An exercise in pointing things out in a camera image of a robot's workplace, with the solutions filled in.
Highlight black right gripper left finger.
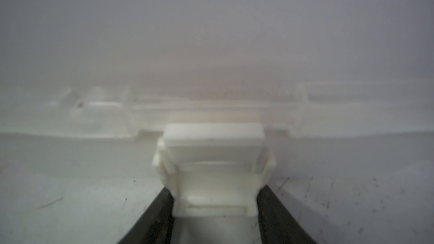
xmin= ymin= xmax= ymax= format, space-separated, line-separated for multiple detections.
xmin=118 ymin=188 xmax=175 ymax=244

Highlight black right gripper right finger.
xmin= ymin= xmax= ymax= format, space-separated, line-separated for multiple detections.
xmin=257 ymin=186 xmax=316 ymax=244

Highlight white plastic toolbox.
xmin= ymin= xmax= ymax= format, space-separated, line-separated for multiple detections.
xmin=0 ymin=74 xmax=434 ymax=218

